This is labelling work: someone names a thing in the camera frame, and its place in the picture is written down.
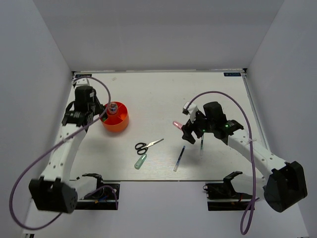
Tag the pink translucent correction tape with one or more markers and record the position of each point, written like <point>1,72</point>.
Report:
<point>177,125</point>

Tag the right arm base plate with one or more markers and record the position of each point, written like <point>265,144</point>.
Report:
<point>221,199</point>

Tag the left blue table label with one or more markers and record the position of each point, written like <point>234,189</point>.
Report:
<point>83,75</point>

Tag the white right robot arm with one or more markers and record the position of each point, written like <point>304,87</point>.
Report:
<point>282,185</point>

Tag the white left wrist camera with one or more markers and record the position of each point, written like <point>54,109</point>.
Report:
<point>84,81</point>

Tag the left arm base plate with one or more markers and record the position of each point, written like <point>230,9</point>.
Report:
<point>105,199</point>

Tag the yellow cap black highlighter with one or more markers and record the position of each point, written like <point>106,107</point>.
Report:
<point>112,108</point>

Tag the black handled scissors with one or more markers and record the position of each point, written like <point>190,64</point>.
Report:
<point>142,147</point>

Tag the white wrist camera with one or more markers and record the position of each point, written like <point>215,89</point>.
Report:
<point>84,81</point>
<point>190,110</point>

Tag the green translucent correction tape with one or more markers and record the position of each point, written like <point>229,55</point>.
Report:
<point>140,161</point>

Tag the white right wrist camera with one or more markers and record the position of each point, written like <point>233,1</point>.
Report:
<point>190,110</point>

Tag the right blue table label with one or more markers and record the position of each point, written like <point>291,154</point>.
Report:
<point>232,74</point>

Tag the green clear pen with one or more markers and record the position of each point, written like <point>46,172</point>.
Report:
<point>202,146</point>

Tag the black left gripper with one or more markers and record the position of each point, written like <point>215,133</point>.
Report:
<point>100,109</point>

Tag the blue table label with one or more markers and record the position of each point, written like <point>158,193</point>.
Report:
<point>83,75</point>
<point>232,74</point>

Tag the blue clear pen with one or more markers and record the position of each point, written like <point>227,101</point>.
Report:
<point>178,160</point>

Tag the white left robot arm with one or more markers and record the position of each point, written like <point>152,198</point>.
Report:
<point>54,190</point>

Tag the orange round organizer container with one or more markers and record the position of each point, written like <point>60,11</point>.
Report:
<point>118,122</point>

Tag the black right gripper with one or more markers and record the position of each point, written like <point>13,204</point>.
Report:
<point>187,130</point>

